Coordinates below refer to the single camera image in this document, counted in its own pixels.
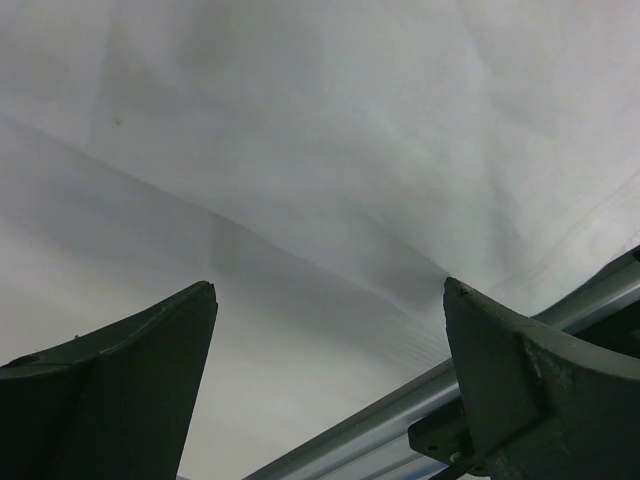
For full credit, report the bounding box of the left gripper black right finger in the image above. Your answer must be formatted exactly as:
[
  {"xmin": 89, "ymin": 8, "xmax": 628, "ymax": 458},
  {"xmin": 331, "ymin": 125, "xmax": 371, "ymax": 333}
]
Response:
[{"xmin": 443, "ymin": 276, "xmax": 640, "ymax": 480}]

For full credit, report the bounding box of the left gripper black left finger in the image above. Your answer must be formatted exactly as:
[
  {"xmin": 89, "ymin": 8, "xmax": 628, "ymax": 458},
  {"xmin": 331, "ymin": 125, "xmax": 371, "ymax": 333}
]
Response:
[{"xmin": 1, "ymin": 281, "xmax": 218, "ymax": 479}]

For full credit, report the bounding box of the white printed t shirt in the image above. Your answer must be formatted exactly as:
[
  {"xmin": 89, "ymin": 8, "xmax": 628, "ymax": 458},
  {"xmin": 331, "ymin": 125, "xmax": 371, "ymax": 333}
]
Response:
[{"xmin": 0, "ymin": 0, "xmax": 640, "ymax": 321}]

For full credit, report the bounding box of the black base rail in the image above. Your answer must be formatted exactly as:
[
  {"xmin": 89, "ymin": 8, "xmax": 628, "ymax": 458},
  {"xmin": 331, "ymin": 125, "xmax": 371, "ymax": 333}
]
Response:
[{"xmin": 407, "ymin": 294, "xmax": 640, "ymax": 480}]

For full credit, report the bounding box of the aluminium front frame rail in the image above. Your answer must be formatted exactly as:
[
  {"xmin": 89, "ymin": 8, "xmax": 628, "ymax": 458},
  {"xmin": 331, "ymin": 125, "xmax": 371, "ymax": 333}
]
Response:
[{"xmin": 249, "ymin": 248, "xmax": 639, "ymax": 479}]

